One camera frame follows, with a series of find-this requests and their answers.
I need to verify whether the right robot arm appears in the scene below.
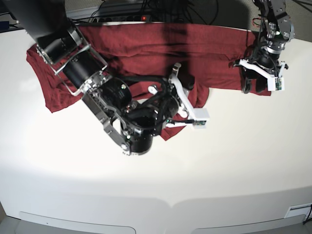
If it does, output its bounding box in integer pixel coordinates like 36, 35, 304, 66
4, 0, 210, 155

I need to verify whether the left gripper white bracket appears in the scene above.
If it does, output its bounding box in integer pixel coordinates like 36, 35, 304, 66
233, 55, 289, 94

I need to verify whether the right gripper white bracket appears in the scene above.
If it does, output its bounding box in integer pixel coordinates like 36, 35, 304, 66
147, 63, 202, 129

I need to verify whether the dark red long-sleeve T-shirt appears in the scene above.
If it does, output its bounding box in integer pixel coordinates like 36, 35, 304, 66
26, 21, 273, 141

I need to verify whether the black cable at table corner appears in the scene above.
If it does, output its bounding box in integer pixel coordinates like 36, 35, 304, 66
302, 204, 312, 225

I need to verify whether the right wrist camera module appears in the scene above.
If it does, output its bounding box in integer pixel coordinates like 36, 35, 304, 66
193, 108, 210, 129

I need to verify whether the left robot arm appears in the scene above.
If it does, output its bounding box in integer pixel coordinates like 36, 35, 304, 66
233, 0, 295, 94

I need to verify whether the white label plate on table edge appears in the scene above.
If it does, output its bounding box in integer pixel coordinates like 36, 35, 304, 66
284, 203, 312, 218

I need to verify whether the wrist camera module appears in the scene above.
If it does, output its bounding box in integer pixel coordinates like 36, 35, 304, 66
193, 108, 210, 129
267, 77, 285, 92

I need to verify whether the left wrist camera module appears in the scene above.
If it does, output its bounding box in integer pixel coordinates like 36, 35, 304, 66
267, 77, 285, 92

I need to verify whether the black power strip red switch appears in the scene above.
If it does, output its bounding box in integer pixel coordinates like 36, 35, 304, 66
91, 15, 148, 23

